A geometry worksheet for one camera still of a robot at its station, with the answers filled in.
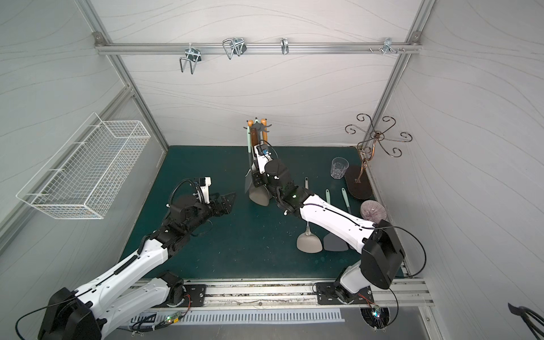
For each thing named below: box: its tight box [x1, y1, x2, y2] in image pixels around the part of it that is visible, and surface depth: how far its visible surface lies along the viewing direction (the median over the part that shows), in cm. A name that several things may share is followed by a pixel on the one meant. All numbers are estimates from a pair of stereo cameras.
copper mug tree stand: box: [344, 113, 413, 200], surface depth 90 cm
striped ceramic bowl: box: [360, 199, 387, 224], surface depth 95 cm
